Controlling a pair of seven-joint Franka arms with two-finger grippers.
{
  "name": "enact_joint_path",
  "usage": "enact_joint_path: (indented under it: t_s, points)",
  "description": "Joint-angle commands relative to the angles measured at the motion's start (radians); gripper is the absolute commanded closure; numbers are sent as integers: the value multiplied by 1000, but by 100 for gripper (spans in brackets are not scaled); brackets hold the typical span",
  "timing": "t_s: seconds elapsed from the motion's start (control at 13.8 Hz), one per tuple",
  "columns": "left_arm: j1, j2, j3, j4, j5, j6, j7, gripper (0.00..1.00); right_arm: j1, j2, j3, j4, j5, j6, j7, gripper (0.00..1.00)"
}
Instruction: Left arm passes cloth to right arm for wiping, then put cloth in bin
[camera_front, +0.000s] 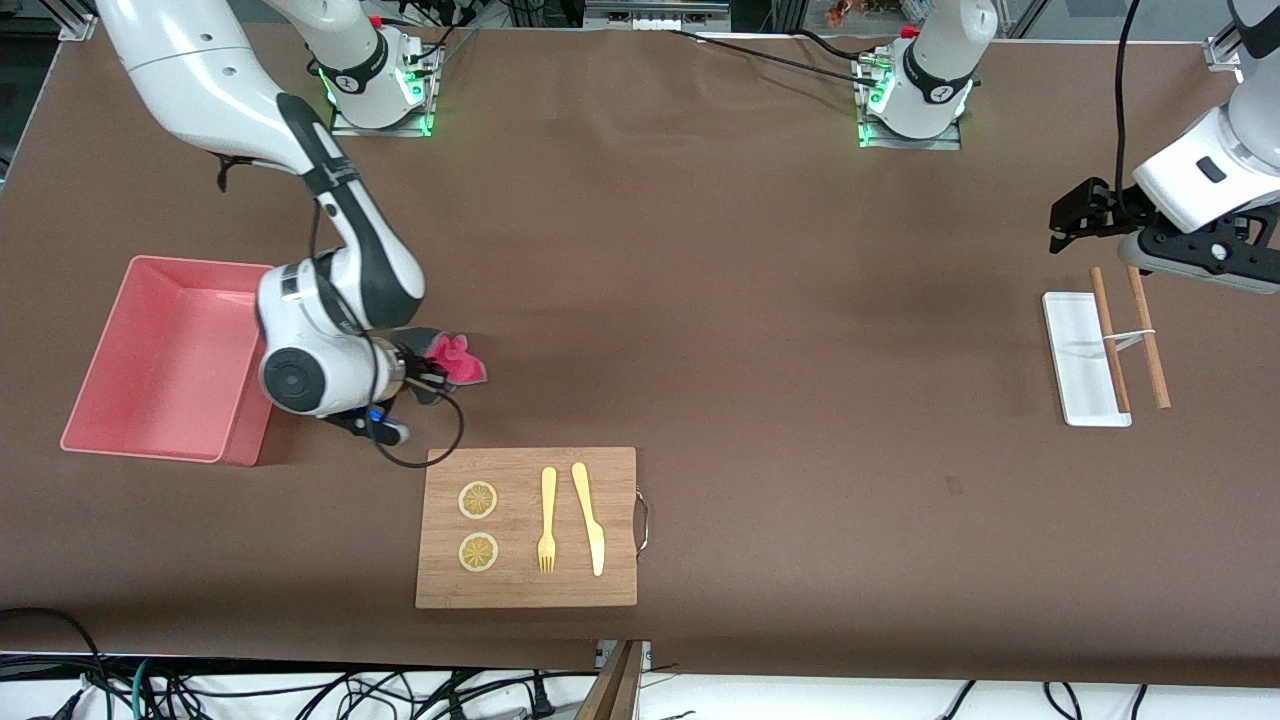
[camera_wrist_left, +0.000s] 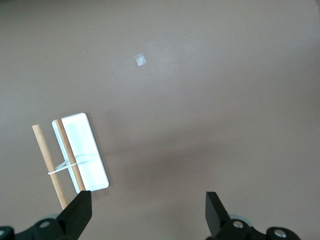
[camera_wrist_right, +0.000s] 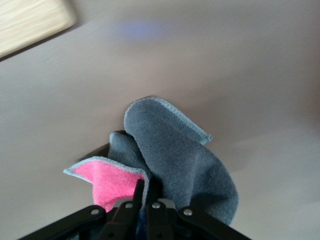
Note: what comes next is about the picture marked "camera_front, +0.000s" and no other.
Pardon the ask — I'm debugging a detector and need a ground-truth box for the grey and pink cloth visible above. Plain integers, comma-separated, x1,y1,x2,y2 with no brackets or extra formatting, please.
395,325,489,406

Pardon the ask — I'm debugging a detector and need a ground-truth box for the white rectangular tray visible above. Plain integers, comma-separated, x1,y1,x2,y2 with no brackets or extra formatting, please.
1042,291,1133,428

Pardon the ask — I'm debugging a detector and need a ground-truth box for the yellow plastic fork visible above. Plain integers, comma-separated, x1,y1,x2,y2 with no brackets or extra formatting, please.
538,466,558,574

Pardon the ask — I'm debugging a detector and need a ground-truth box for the yellow plastic knife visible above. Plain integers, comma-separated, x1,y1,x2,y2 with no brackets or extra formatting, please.
571,462,606,577

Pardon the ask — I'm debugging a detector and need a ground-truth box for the wooden cutting board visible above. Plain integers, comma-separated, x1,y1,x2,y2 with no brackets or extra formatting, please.
415,447,638,609

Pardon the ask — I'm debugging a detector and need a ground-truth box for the pink plastic bin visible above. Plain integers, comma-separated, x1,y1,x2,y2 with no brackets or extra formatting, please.
60,255,276,467

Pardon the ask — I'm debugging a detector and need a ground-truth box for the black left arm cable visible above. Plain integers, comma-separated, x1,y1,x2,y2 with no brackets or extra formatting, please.
1113,0,1146,206

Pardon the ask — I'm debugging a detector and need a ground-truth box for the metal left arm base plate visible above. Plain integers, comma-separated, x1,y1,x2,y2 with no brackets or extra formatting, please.
858,55,963,151

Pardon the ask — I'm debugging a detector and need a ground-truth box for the black table cable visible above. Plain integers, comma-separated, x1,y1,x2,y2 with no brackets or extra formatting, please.
798,28,883,63
668,28,881,86

